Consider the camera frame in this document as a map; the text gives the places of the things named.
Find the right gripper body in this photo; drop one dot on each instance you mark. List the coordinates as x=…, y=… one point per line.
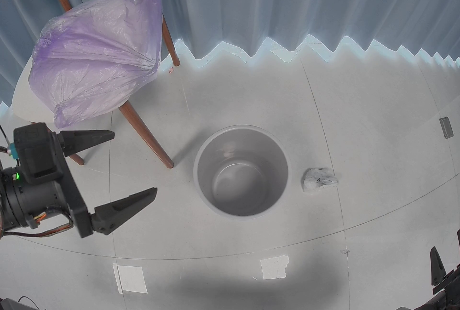
x=451, y=283

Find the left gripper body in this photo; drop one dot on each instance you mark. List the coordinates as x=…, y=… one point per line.
x=39, y=200

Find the pale grey trash bin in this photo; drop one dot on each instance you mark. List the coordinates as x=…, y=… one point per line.
x=244, y=190

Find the crumpled white paper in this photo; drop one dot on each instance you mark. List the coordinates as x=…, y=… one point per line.
x=316, y=180

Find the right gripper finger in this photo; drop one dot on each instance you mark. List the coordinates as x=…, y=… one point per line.
x=459, y=240
x=436, y=269

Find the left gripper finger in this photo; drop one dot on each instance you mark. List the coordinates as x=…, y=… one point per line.
x=82, y=141
x=115, y=215

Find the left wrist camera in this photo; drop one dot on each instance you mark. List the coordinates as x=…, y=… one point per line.
x=36, y=150

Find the purple plastic bag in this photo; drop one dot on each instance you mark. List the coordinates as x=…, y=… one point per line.
x=93, y=57

